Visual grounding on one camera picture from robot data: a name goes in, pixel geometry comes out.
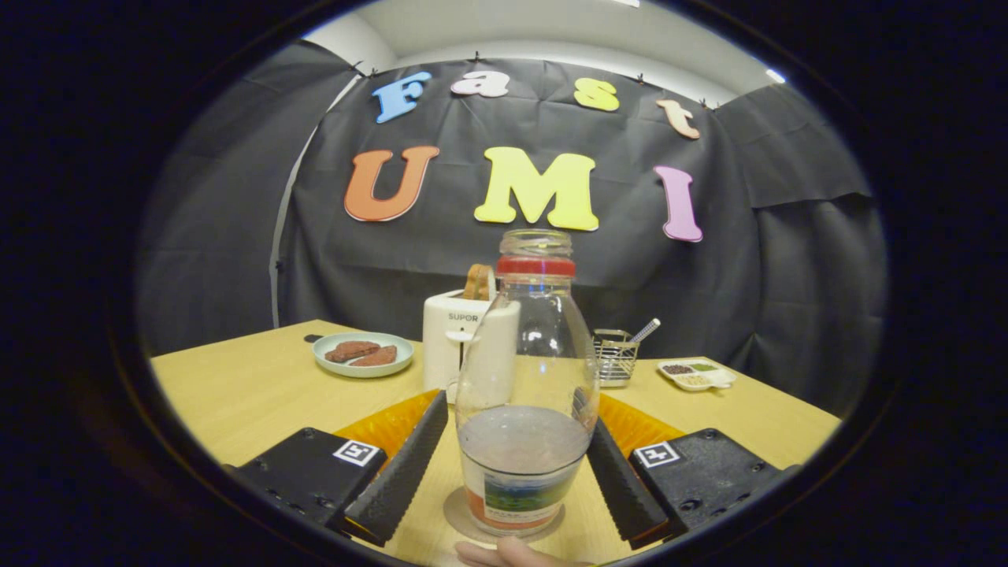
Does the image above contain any round brown coaster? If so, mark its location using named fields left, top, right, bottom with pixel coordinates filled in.
left=443, top=487, right=565, bottom=544

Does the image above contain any toasted bread slice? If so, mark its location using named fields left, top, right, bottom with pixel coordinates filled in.
left=462, top=264, right=498, bottom=302

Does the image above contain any wooden table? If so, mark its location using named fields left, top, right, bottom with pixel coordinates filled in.
left=150, top=319, right=842, bottom=566

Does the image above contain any pale green plate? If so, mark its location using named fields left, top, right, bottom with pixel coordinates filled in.
left=313, top=332, right=414, bottom=379

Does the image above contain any clear plastic juice bottle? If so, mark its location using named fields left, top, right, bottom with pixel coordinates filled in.
left=455, top=229, right=599, bottom=538

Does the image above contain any white toaster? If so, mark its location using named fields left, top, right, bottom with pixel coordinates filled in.
left=423, top=289, right=521, bottom=392

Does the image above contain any white condiment dish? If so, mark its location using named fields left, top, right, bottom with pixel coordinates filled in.
left=657, top=358, right=736, bottom=392

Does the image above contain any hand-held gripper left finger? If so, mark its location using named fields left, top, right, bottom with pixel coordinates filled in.
left=228, top=390, right=450, bottom=547

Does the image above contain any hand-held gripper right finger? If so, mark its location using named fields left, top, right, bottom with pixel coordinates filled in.
left=587, top=394, right=800, bottom=550

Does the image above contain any metal wire basket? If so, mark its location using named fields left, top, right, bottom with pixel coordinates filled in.
left=592, top=328, right=640, bottom=388

